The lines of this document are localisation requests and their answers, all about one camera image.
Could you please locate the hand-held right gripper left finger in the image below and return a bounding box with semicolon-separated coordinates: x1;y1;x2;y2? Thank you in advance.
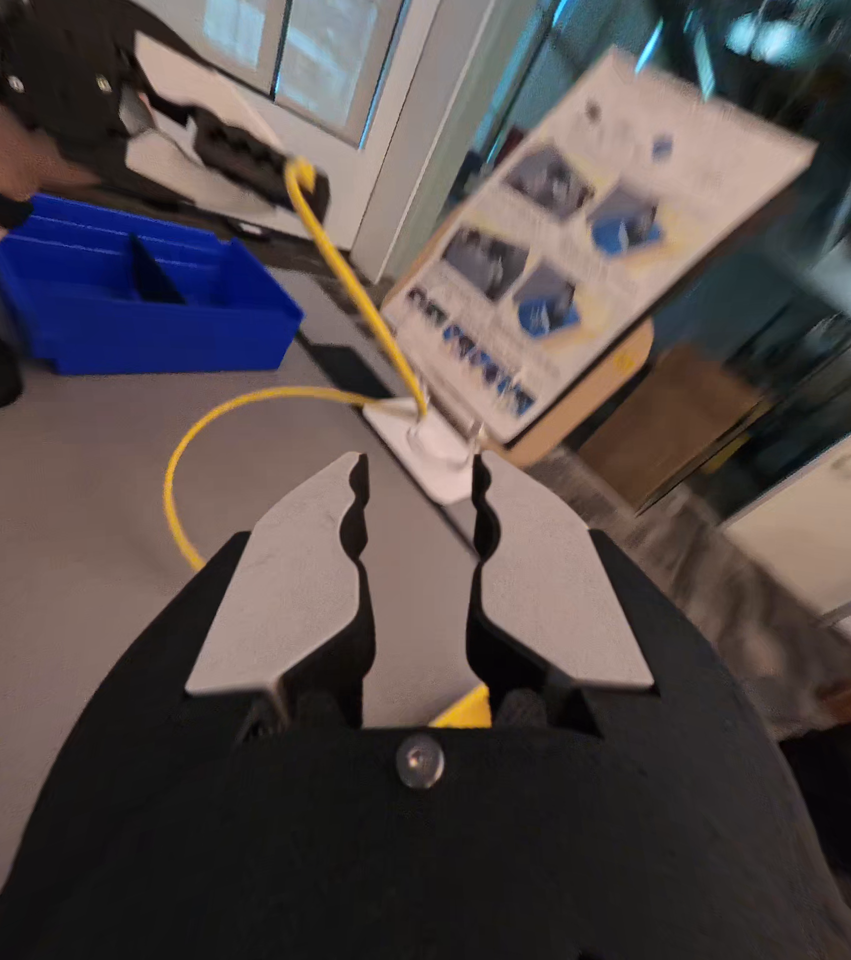
184;451;376;699

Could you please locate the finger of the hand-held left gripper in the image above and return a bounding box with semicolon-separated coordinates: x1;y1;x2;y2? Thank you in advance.
121;127;278;220
133;31;289;156

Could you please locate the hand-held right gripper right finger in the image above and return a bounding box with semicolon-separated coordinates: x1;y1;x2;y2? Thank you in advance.
465;450;655;693

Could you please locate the black network switch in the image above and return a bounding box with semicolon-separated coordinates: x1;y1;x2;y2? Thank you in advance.
191;107;332;220

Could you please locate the yellow plastic bin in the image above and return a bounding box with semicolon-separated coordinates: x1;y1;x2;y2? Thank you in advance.
427;682;494;730

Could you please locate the blue plastic bin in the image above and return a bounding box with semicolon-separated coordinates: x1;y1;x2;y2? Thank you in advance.
0;192;307;378

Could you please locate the yellow ethernet cable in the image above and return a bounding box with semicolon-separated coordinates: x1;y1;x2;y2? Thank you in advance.
161;156;432;576

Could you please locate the person's left hand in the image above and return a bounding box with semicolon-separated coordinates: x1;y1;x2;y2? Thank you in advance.
0;101;106;201

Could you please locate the large window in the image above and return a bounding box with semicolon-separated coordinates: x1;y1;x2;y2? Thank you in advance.
199;0;409;149

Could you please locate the white round pad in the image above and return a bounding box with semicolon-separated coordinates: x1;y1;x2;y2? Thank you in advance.
360;396;484;507

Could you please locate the brown cardboard box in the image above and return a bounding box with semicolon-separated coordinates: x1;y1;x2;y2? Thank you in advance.
577;343;766;513

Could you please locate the black flat pad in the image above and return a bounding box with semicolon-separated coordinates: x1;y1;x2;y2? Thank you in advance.
296;328;398;400

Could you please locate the white door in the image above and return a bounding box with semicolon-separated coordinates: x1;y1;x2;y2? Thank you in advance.
724;396;851;640

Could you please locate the instruction poster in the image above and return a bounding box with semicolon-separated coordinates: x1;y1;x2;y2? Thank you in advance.
379;47;822;445

